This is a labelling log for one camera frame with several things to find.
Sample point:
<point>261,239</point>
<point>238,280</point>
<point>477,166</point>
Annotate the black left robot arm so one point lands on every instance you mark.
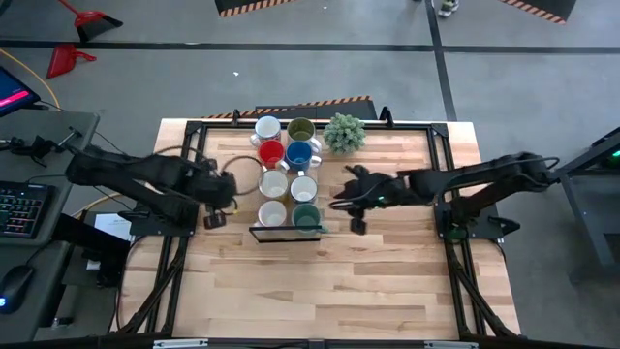
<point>126,177</point>

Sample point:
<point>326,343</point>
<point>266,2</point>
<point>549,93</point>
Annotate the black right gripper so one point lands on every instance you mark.
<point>375,191</point>

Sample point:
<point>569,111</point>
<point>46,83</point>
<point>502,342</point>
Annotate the grey computer desk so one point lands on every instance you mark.
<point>48,123</point>

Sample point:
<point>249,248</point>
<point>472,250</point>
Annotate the black-framed wooden shelf riser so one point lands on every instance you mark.
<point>257,227</point>

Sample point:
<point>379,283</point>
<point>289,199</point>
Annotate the potted green succulent plant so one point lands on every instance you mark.
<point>344,134</point>

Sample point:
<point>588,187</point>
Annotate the black desk clamp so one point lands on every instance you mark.
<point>36,147</point>

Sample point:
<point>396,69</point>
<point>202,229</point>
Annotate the silver metal bracket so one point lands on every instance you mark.
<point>179,344</point>
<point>450,345</point>

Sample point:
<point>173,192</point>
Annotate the grey patterned mug red rim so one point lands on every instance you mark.
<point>272,213</point>

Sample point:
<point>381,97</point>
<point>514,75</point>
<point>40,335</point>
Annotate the black aluminium rig frame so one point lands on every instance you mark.
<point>223,125</point>

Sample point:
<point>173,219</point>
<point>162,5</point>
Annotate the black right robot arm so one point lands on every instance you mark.
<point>484,177</point>

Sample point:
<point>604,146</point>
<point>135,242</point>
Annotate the black side stand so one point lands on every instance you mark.
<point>596,203</point>

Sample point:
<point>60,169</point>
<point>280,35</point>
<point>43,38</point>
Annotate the person's shoe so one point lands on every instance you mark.
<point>448,7</point>

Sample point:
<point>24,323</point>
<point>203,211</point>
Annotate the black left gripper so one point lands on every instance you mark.
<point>218,189</point>

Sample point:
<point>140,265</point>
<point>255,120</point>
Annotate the olive green mug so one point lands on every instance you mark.
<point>301,130</point>

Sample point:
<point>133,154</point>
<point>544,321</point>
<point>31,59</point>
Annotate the dark desk monitor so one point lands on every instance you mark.
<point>14,92</point>

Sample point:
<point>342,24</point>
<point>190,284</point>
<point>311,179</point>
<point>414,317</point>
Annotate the backlit black keyboard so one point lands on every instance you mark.
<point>21,208</point>

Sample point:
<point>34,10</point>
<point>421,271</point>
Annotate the blue white patterned mug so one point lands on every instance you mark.
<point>303,189</point>

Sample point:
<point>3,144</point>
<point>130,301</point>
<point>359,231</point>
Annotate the sage green faceted mug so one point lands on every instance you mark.
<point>306,215</point>

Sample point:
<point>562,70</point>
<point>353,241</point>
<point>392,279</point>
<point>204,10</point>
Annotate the white paper sheet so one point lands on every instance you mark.
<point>114,225</point>

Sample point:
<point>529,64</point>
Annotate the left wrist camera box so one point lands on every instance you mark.
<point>207,164</point>

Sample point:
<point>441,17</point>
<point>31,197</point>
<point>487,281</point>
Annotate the red lattice mug blue rim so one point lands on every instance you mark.
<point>267,128</point>

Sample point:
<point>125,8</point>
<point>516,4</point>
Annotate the black computer mouse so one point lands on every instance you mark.
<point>17,286</point>

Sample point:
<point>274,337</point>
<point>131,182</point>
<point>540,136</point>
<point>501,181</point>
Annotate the black equipment unit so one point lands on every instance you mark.
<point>92,249</point>

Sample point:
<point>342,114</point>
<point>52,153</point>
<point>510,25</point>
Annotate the red hand dustpan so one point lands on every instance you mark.
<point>63,60</point>

